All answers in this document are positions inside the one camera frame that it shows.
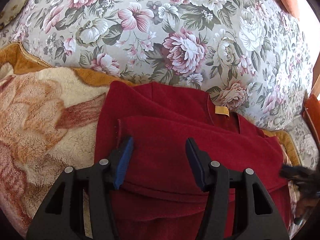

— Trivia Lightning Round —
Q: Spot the dark red knit garment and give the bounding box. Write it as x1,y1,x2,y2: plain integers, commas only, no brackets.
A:
94,81,291,239

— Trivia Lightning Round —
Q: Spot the orange cloth at bed edge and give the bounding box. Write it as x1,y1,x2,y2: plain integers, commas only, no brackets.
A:
303,94,320,148

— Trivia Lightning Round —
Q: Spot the cream spotted pillow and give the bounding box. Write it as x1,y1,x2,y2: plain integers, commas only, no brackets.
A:
0,0,34,30

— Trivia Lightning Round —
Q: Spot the grey floral bedspread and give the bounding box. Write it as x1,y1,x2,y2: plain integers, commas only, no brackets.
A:
0,0,320,170

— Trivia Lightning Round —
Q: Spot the person's right hand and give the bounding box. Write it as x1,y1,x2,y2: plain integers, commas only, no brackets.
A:
295,197,319,218

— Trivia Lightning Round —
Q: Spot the cream and orange plush blanket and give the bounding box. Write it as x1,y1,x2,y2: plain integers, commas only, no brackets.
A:
1,44,298,237

